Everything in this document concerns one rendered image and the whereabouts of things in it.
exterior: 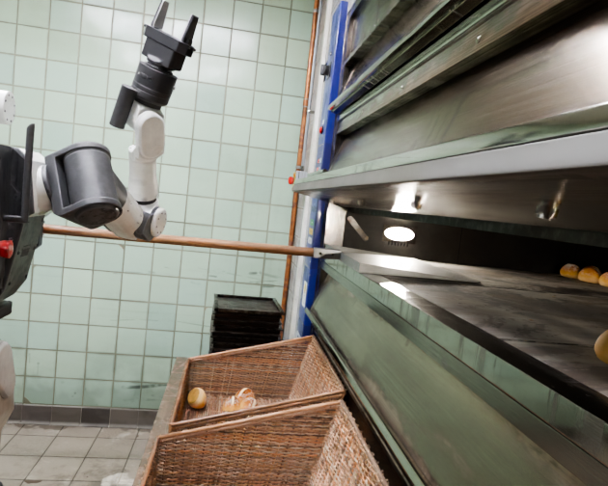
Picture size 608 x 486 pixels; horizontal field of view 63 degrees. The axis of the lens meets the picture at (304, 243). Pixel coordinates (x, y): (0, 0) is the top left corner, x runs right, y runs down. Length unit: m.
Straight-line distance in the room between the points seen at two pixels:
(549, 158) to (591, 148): 0.04
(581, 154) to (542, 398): 0.34
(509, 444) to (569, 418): 0.16
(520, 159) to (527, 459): 0.41
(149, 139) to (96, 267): 1.76
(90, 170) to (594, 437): 0.91
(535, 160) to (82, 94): 2.68
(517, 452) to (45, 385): 2.71
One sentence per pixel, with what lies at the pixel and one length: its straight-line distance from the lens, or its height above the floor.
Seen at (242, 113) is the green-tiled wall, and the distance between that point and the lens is 2.81.
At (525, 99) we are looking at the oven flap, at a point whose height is 1.52.
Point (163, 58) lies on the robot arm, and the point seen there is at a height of 1.63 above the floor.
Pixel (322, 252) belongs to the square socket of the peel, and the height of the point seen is 1.20.
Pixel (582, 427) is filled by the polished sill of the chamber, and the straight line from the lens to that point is 0.60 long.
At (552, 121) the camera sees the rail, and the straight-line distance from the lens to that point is 0.42.
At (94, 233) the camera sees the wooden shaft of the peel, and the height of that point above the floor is 1.19.
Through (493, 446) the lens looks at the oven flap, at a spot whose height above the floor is 1.05.
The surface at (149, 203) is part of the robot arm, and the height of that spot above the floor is 1.31.
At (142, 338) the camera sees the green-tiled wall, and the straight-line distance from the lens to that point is 2.93.
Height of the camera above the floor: 1.35
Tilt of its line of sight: 5 degrees down
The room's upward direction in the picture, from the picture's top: 6 degrees clockwise
